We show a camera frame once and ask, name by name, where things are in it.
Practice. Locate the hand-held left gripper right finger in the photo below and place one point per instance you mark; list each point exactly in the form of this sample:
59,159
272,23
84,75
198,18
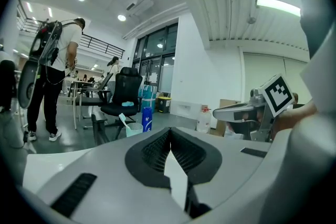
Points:
231,162

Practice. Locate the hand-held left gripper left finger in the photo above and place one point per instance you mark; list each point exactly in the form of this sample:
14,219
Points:
110,181

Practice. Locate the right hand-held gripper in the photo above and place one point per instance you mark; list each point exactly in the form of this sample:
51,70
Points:
278,95

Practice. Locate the person's right forearm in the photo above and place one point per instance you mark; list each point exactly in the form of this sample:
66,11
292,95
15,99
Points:
294,118

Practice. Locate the cardboard box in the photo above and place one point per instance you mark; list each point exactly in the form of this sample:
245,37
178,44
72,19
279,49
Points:
228,105

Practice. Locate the clear jug with red label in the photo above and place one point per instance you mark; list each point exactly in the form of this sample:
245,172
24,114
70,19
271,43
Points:
204,119

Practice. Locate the white window blinds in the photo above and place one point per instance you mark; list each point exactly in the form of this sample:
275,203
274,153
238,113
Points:
273,73

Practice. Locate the white toothbrush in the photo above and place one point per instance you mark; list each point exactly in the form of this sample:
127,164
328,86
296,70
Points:
124,119

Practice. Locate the black bin with yellow lid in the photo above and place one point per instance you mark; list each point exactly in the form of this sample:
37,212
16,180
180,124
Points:
164,105

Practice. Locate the blue bottle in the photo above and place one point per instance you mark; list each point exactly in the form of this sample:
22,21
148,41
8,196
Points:
147,119

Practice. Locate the light blue cloth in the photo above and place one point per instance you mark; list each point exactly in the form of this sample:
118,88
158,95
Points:
128,104

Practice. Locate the stack of blue packs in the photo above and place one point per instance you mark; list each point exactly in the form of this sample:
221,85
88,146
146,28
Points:
147,98

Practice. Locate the black office chair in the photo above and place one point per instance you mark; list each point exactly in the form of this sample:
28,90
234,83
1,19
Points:
126,89

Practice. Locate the black framed glass doors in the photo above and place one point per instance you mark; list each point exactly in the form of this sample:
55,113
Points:
156,57

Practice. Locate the round ceiling detector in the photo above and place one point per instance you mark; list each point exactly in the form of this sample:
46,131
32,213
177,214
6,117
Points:
251,20

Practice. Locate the white table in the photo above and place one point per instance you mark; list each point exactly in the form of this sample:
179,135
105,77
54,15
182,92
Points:
80,82

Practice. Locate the long ceiling light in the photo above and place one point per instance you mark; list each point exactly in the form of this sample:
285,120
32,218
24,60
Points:
278,5

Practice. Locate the grey round mesh panel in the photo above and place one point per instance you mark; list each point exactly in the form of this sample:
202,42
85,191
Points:
28,84

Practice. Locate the black railing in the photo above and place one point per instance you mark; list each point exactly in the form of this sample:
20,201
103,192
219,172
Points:
102,46

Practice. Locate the person's dark shirt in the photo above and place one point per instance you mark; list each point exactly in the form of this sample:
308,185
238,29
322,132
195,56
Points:
315,2

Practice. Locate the white ceiling air conditioner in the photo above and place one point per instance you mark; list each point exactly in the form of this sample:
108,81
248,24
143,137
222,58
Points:
140,6

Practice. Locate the black backpack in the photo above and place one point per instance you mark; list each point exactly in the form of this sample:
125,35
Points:
46,42

